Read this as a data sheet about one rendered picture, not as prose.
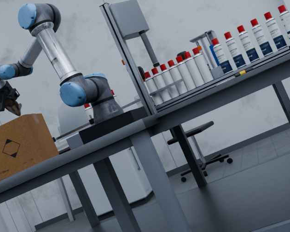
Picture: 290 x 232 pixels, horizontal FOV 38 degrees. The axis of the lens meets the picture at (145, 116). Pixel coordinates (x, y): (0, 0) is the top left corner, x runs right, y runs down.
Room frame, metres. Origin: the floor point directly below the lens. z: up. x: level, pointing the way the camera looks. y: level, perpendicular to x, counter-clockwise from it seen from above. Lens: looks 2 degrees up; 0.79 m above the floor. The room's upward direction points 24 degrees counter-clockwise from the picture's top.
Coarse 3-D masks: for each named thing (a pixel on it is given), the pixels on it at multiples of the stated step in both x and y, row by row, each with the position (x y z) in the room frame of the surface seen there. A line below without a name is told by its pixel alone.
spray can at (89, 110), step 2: (84, 104) 2.56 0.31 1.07; (86, 104) 2.56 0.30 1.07; (88, 104) 2.56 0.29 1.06; (84, 106) 2.57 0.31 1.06; (86, 106) 2.56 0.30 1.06; (88, 106) 2.56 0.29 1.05; (86, 108) 2.56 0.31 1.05; (88, 108) 2.55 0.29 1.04; (90, 108) 2.55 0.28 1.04; (92, 108) 2.56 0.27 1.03; (86, 110) 2.55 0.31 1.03; (88, 110) 2.55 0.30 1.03; (90, 110) 2.55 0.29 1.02; (92, 110) 2.56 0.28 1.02; (86, 112) 2.55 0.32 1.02; (88, 112) 2.55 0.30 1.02; (90, 112) 2.55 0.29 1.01; (92, 112) 2.55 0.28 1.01; (86, 114) 2.56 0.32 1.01; (88, 114) 2.55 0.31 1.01; (90, 114) 2.55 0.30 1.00; (92, 114) 2.55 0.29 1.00; (88, 116) 2.55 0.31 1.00; (92, 116) 2.55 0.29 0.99; (88, 118) 2.56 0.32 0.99; (92, 124) 2.55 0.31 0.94
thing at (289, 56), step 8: (288, 56) 1.58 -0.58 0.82; (272, 64) 1.60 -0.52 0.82; (248, 72) 1.63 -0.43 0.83; (256, 72) 1.62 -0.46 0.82; (232, 80) 1.65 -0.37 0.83; (240, 80) 1.64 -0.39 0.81; (216, 88) 1.67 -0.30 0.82; (224, 88) 1.75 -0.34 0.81; (200, 96) 1.70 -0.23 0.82; (176, 104) 1.73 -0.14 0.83; (184, 104) 1.72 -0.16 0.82; (160, 112) 1.75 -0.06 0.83; (168, 112) 1.74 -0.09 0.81
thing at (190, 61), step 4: (188, 52) 2.33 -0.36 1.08; (188, 56) 2.32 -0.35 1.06; (188, 60) 2.32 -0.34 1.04; (192, 60) 2.32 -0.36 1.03; (188, 64) 2.32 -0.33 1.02; (192, 64) 2.32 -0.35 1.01; (196, 64) 2.33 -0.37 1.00; (188, 68) 2.33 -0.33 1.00; (192, 68) 2.32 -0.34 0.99; (196, 68) 2.32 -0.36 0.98; (192, 72) 2.32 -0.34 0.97; (196, 72) 2.32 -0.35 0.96; (192, 76) 2.33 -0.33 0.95; (196, 76) 2.32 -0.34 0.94; (200, 76) 2.32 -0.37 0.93; (196, 80) 2.32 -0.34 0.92; (200, 80) 2.32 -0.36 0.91; (196, 84) 2.33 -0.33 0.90; (200, 84) 2.32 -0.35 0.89; (204, 84) 2.32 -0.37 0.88
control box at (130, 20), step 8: (128, 0) 2.31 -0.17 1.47; (136, 0) 2.34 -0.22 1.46; (112, 8) 2.26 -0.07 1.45; (120, 8) 2.26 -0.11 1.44; (128, 8) 2.30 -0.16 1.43; (136, 8) 2.33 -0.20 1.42; (120, 16) 2.25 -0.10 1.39; (128, 16) 2.28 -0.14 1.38; (136, 16) 2.31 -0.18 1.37; (120, 24) 2.25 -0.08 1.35; (128, 24) 2.27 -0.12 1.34; (136, 24) 2.30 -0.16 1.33; (144, 24) 2.33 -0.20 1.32; (120, 32) 2.27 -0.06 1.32; (128, 32) 2.26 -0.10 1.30; (136, 32) 2.29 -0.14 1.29
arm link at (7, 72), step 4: (8, 64) 2.21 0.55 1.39; (12, 64) 2.22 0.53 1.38; (0, 68) 2.15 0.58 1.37; (4, 68) 2.14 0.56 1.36; (8, 68) 2.15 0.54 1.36; (12, 68) 2.17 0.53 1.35; (16, 68) 2.22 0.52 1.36; (0, 72) 2.14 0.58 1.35; (4, 72) 2.14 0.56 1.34; (8, 72) 2.15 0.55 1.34; (12, 72) 2.18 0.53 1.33; (16, 72) 2.22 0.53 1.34; (0, 76) 2.16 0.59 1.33; (4, 76) 2.15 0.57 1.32; (8, 76) 2.15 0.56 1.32; (12, 76) 2.19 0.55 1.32; (16, 76) 2.24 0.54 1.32
